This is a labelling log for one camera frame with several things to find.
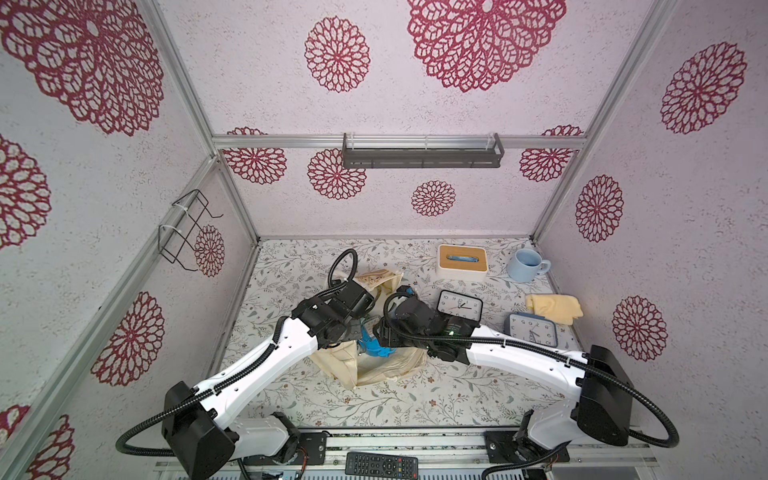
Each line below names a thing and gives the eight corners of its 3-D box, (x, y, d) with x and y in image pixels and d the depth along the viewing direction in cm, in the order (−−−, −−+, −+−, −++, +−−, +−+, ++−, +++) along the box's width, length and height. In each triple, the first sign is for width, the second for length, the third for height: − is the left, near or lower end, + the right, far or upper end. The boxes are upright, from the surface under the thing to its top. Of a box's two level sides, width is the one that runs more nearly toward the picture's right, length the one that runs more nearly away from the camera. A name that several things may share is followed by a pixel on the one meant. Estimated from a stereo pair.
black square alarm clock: (434, 313, 101) (435, 308, 98) (440, 293, 106) (441, 287, 104) (477, 327, 98) (480, 321, 95) (481, 305, 103) (483, 299, 100)
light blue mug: (519, 287, 108) (527, 275, 102) (500, 268, 114) (506, 255, 108) (543, 275, 112) (552, 262, 106) (523, 257, 117) (530, 244, 112)
